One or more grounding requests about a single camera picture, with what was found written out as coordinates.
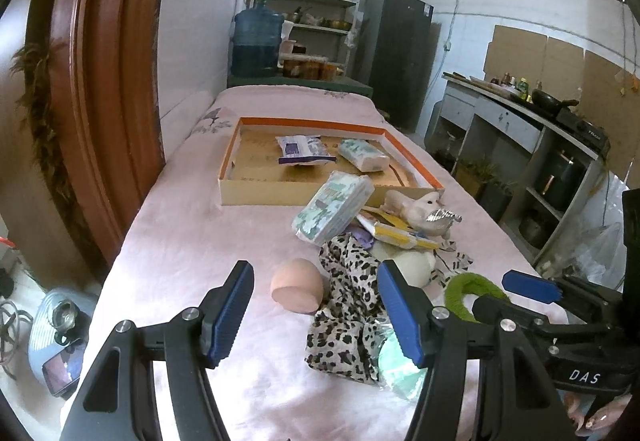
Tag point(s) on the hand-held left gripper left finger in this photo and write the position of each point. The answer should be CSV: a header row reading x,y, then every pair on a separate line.
x,y
232,316

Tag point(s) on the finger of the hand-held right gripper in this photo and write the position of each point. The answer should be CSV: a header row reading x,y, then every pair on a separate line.
x,y
530,285
492,308

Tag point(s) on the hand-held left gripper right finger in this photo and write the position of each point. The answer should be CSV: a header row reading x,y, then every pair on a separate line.
x,y
400,321

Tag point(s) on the pale green packet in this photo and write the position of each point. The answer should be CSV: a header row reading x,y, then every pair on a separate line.
x,y
395,371

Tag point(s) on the leopard print scrunchie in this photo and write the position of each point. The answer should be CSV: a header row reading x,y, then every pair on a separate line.
x,y
350,291

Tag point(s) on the pale pink plush toy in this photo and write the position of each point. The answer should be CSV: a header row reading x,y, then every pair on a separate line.
x,y
407,208

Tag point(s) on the large green patterned tissue pack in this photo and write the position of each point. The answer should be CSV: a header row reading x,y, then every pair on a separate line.
x,y
332,208

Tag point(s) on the orange-rimmed cardboard box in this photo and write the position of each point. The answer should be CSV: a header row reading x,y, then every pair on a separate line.
x,y
260,171

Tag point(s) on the purple soft item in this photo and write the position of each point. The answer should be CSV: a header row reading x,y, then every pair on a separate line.
x,y
361,238

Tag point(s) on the person's right hand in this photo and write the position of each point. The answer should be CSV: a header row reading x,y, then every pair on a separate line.
x,y
607,413

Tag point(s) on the small dark pot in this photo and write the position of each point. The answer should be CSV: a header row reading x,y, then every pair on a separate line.
x,y
534,231

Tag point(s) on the white plush toy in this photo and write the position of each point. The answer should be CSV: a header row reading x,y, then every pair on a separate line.
x,y
410,266

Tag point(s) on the peach round sponge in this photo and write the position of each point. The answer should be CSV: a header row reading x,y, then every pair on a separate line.
x,y
296,286

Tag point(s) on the clear plastic bag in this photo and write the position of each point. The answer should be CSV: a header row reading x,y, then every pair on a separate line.
x,y
595,251

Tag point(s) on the yellow and white packet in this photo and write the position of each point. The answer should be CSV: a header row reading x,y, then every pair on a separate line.
x,y
395,232

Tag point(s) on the silver hair claw clip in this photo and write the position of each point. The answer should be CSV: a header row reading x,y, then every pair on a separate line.
x,y
442,218

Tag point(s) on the potted green plants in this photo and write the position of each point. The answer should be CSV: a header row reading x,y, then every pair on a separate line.
x,y
482,186

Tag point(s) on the dark green pot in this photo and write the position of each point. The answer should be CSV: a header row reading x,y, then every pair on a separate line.
x,y
557,178

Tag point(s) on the black gas stove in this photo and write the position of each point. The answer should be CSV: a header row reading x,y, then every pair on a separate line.
x,y
585,131

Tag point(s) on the grey kitchen counter cabinet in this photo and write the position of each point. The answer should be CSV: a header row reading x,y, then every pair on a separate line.
x,y
505,121

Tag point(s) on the small white tissue pack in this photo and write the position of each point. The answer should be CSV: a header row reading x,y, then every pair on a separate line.
x,y
362,155

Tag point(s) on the smartphone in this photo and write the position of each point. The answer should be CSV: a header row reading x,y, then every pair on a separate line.
x,y
62,371

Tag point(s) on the blue and white packet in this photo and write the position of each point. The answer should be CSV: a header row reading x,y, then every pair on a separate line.
x,y
302,148

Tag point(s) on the black wok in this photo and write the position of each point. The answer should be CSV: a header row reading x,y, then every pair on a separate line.
x,y
547,102

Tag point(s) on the pale blue appliance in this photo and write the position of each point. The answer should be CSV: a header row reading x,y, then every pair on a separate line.
x,y
47,326

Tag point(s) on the group of condiment bottles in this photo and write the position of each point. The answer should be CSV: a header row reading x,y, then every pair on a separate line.
x,y
512,86

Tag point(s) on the green low table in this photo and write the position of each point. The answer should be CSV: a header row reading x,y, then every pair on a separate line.
x,y
300,84

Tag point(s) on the row of amber jars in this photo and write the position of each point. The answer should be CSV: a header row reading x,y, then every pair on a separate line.
x,y
310,68

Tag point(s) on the dark grey fridge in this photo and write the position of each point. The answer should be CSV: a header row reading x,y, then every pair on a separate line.
x,y
392,56

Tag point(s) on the brown dried garland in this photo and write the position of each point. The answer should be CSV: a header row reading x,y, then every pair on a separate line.
x,y
40,121

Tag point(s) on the blue water jug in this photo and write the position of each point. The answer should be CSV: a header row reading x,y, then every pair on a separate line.
x,y
256,38

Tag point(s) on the cardboard wall panel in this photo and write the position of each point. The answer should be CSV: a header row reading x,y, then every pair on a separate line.
x,y
607,106
565,68
515,51

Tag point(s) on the brown wooden frame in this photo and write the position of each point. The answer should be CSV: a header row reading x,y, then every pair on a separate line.
x,y
105,71

